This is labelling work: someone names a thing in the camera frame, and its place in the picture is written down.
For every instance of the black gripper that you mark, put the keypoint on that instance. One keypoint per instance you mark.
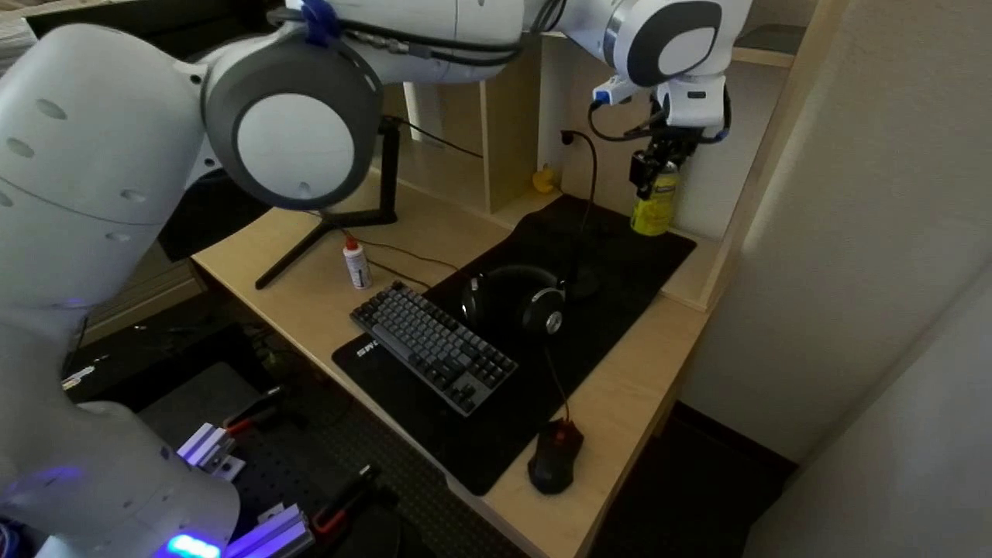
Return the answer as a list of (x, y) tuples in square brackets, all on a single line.
[(663, 150)]

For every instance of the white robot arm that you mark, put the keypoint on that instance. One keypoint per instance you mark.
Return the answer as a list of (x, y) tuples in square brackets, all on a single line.
[(106, 142)]

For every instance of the small yellow object on desk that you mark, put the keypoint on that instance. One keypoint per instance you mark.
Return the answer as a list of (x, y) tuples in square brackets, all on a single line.
[(546, 180)]

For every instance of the wooden shelf unit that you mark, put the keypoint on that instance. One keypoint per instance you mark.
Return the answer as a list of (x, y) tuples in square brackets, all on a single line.
[(501, 133)]

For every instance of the black desk mat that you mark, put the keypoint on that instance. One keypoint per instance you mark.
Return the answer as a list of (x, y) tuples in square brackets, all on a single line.
[(476, 452)]

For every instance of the black headphones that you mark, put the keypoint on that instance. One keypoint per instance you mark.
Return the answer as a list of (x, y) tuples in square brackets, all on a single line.
[(518, 299)]

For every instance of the black keyboard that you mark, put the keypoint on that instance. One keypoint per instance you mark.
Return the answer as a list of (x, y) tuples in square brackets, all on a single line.
[(445, 355)]

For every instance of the small white red bottle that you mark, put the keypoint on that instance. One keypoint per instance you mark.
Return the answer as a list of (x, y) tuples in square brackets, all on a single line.
[(356, 262)]

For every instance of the black red computer mouse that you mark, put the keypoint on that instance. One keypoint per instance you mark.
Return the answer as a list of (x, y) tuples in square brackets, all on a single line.
[(552, 459)]

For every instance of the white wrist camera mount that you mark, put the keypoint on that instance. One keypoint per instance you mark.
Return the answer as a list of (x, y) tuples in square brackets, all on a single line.
[(697, 103)]

